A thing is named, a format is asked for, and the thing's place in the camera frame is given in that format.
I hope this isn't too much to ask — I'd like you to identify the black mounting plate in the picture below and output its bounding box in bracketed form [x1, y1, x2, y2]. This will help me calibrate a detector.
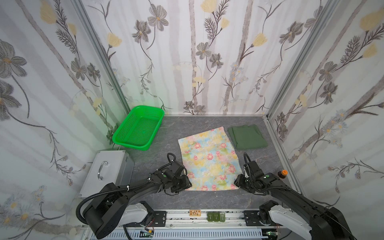
[147, 211, 167, 228]
[244, 211, 271, 227]

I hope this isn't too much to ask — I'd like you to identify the small wooden tag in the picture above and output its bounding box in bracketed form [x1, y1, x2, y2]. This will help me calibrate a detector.
[189, 210, 202, 217]

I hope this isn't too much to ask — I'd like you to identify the green tag block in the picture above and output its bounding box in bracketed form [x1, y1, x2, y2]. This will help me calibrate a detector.
[207, 212, 226, 223]

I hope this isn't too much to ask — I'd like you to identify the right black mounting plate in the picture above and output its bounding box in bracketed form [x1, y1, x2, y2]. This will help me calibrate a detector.
[244, 211, 271, 227]

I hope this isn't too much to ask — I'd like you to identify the white vented cable duct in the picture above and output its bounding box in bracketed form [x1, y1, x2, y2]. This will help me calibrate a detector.
[128, 229, 268, 240]

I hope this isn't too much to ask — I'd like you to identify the green plastic basket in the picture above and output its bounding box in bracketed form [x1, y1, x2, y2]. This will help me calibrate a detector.
[113, 106, 165, 151]

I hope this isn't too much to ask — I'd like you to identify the orange emergency stop button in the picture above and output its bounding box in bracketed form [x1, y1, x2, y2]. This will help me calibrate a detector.
[278, 170, 288, 180]

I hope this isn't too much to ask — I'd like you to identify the silver aluminium case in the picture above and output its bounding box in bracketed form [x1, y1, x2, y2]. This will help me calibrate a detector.
[79, 150, 135, 199]

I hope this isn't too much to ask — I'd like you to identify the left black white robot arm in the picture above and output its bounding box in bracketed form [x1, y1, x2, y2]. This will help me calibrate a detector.
[76, 161, 192, 239]

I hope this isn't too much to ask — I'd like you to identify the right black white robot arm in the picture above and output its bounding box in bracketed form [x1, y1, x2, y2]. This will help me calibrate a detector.
[234, 154, 355, 240]

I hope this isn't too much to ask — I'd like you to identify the green skirt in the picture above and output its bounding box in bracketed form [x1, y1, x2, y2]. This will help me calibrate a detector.
[228, 125, 268, 150]

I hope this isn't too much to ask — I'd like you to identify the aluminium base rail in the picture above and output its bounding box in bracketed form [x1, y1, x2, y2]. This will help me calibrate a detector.
[80, 208, 323, 230]

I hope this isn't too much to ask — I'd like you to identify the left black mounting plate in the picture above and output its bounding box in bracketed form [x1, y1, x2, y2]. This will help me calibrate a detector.
[147, 211, 167, 228]

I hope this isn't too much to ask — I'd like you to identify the black corrugated cable hose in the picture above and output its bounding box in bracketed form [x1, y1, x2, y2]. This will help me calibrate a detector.
[75, 152, 178, 226]

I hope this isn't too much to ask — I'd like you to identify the floral pastel skirt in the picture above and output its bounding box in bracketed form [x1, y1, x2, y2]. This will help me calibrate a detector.
[178, 127, 243, 192]

